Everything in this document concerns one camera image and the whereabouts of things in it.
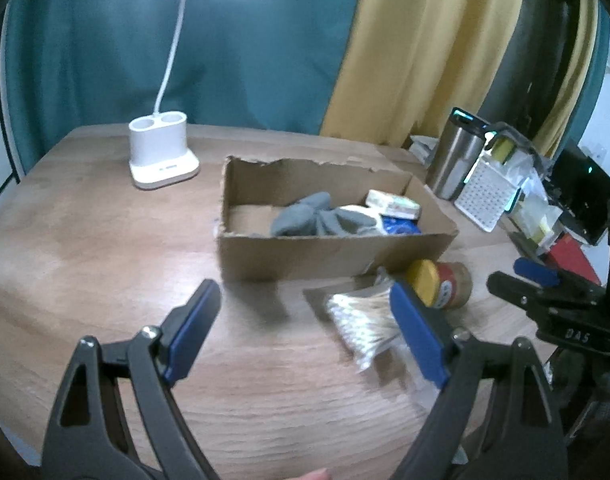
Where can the open cardboard box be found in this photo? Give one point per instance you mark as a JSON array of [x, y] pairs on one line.
[[254, 193]]

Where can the white perforated plastic basket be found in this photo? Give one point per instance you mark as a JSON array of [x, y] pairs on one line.
[[486, 194]]

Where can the stainless steel tumbler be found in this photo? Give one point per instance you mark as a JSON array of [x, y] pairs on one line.
[[457, 150]]

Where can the red box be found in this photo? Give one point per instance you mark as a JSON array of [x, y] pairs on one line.
[[566, 254]]

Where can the black stand at edge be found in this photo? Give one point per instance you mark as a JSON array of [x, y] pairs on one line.
[[581, 188]]

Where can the grey cloth on basket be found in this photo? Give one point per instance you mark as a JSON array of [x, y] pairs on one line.
[[502, 130]]

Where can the bag of cotton swabs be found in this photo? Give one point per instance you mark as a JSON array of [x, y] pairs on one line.
[[364, 319]]

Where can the yellow green sponge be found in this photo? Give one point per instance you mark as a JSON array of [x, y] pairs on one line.
[[502, 150]]

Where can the cartoon printed tissue pack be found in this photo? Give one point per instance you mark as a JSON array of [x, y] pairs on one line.
[[392, 205]]

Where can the white and grey sock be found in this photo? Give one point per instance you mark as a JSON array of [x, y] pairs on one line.
[[358, 221]]

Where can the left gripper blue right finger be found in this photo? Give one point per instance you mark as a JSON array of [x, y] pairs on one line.
[[425, 331]]

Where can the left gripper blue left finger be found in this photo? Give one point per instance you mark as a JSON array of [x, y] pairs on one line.
[[185, 329]]

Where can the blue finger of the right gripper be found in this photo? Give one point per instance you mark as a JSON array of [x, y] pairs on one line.
[[520, 292], [536, 272]]

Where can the teal curtain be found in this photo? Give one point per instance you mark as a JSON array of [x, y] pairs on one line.
[[262, 64]]

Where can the red can with gold lid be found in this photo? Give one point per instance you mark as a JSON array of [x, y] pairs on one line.
[[440, 285]]

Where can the yellow curtain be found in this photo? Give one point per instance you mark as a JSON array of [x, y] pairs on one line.
[[409, 62]]

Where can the blue Vinda tissue pack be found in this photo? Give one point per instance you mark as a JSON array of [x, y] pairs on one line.
[[399, 226]]

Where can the clear plastic bags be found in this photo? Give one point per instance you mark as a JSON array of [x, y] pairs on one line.
[[532, 213]]

